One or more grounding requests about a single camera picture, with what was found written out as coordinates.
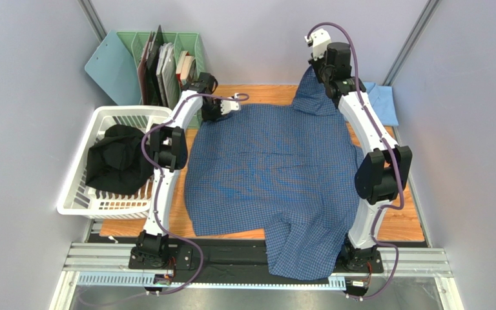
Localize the blue checked long sleeve shirt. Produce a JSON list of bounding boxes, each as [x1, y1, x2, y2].
[[184, 68, 364, 280]]

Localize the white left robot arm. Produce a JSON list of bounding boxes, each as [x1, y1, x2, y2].
[[129, 72, 226, 269]]

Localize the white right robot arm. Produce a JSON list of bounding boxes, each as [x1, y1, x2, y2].
[[307, 39, 413, 270]]

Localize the white paper folder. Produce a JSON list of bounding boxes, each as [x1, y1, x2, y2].
[[156, 43, 180, 110]]

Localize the folded light blue shirt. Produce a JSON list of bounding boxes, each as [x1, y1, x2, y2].
[[363, 82, 399, 127]]

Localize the red spine book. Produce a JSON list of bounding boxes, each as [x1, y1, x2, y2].
[[175, 50, 196, 88]]

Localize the green plastic file rack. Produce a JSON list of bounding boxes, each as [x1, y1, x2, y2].
[[116, 30, 209, 130]]

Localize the dark brown folder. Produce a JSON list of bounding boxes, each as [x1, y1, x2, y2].
[[138, 25, 164, 107]]

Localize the light blue clipboard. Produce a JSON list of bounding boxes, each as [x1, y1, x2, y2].
[[85, 30, 141, 106]]

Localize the black shirt in basket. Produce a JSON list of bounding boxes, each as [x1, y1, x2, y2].
[[85, 124, 154, 195]]

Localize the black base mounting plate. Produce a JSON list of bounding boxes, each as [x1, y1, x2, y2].
[[82, 237, 384, 286]]

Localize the white plastic laundry basket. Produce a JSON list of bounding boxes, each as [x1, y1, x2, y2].
[[57, 106, 172, 220]]

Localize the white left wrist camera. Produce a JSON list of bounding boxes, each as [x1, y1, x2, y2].
[[220, 93, 241, 116]]

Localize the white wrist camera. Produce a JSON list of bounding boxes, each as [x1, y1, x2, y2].
[[220, 93, 241, 116], [305, 28, 331, 61]]

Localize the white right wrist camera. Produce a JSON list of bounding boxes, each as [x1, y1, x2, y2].
[[305, 28, 331, 61]]

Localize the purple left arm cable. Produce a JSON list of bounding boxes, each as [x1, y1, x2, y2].
[[140, 92, 251, 298]]

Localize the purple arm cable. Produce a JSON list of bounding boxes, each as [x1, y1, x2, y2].
[[140, 92, 251, 298], [305, 22, 406, 301]]

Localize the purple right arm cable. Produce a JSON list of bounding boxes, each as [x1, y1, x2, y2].
[[305, 22, 406, 301]]

